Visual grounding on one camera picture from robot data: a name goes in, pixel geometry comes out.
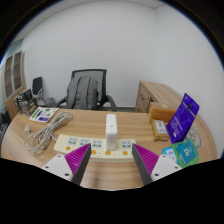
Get purple standing package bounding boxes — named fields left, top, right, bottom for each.
left=165, top=92, right=201, bottom=145

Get clear desk organiser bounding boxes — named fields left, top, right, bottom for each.
left=13, top=88, right=38, bottom=116

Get cream power strip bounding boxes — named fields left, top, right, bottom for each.
left=53, top=134, right=137, bottom=164

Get grey backpack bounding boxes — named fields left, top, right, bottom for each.
left=66, top=76, right=99, bottom=110

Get wooden shelf unit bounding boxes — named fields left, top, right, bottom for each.
left=2, top=49, right=28, bottom=101

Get green cloth pack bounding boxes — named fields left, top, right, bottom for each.
left=171, top=138, right=200, bottom=168

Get small blue packet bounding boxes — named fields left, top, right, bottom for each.
left=162, top=147, right=179, bottom=166

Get brown snack pack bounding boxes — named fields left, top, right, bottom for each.
left=149, top=118, right=170, bottom=142

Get clear printed plastic bag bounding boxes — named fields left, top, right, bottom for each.
left=186, top=128, right=203, bottom=151

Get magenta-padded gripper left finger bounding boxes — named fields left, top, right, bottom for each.
left=41, top=143, right=92, bottom=186

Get white charger block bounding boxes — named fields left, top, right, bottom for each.
left=105, top=113, right=118, bottom=152

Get orange-brown cardboard box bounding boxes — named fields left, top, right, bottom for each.
left=147, top=101, right=178, bottom=124

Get black mesh office chair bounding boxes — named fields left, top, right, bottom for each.
left=55, top=68, right=118, bottom=112

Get white coiled power cable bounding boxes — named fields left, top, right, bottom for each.
left=22, top=111, right=74, bottom=154

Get small black chair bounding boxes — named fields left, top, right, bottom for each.
left=31, top=76, right=58, bottom=108

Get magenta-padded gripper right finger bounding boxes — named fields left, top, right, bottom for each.
left=131, top=143, right=183, bottom=186

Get wooden side desk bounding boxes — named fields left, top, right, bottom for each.
left=134, top=80, right=184, bottom=114

